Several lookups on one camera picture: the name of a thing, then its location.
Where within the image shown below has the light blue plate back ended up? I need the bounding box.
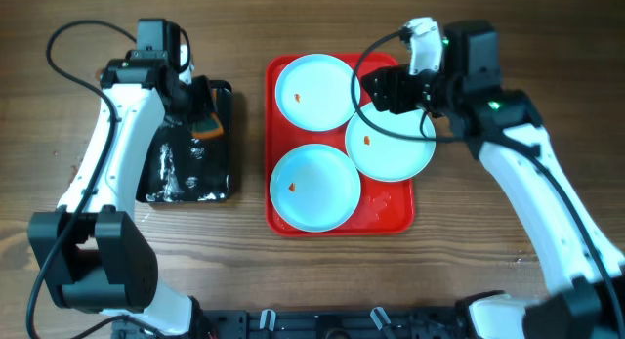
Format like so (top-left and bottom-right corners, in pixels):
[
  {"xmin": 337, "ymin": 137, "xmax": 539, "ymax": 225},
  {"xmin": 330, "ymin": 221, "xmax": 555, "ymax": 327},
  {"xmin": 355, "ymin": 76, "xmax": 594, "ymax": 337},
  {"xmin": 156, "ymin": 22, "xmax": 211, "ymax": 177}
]
[{"xmin": 273, "ymin": 54, "xmax": 360, "ymax": 132}]

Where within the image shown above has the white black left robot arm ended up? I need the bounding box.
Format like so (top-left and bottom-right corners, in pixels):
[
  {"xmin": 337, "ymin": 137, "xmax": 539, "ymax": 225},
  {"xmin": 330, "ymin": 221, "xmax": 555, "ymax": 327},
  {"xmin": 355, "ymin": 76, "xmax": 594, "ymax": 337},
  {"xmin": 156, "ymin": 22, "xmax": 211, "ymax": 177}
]
[{"xmin": 25, "ymin": 19, "xmax": 224, "ymax": 338}]

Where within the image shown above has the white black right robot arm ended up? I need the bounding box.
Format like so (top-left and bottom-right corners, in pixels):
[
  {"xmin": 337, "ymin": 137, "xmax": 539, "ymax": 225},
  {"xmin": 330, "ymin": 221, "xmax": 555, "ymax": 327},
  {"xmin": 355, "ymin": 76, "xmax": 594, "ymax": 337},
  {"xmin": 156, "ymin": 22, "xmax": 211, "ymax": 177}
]
[{"xmin": 352, "ymin": 18, "xmax": 624, "ymax": 338}]

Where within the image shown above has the light blue plate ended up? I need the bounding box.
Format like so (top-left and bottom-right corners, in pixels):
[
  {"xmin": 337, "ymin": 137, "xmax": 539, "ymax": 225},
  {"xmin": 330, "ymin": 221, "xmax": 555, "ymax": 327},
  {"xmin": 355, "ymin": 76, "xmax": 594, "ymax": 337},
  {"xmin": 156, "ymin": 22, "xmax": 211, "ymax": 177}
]
[
  {"xmin": 345, "ymin": 103, "xmax": 436, "ymax": 182},
  {"xmin": 269, "ymin": 144, "xmax": 361, "ymax": 233},
  {"xmin": 273, "ymin": 54, "xmax": 360, "ymax": 132}
]

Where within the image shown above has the black water tray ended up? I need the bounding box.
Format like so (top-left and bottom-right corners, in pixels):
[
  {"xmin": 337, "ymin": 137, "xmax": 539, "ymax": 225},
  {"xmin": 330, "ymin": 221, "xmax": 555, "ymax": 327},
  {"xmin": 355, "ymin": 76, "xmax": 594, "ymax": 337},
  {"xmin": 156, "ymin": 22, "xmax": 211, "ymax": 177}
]
[{"xmin": 136, "ymin": 80, "xmax": 233, "ymax": 204}]

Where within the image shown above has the red plastic tray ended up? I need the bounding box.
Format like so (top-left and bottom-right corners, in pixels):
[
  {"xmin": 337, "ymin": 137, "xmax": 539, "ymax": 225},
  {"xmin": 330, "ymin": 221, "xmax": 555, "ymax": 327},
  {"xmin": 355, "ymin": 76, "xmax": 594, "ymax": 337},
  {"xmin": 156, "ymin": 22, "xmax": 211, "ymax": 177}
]
[{"xmin": 265, "ymin": 55, "xmax": 415, "ymax": 237}]

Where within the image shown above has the light blue plate front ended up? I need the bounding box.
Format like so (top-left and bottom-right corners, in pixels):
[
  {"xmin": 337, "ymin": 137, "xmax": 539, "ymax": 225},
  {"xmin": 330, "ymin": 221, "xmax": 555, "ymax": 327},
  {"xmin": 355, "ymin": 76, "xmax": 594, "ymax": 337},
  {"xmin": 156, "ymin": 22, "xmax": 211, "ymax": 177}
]
[{"xmin": 269, "ymin": 144, "xmax": 361, "ymax": 233}]

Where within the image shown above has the orange green sponge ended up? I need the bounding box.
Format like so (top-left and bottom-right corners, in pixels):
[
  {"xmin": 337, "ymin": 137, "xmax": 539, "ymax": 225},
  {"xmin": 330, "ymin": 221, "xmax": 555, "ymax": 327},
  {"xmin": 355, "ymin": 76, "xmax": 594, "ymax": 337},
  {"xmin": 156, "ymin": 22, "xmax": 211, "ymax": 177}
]
[{"xmin": 191, "ymin": 90, "xmax": 224, "ymax": 140}]

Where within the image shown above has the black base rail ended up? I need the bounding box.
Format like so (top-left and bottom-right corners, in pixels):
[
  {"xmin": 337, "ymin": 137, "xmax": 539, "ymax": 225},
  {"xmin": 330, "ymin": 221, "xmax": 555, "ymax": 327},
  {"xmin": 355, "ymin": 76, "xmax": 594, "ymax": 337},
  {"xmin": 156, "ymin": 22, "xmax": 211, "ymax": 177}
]
[{"xmin": 110, "ymin": 305, "xmax": 548, "ymax": 339}]

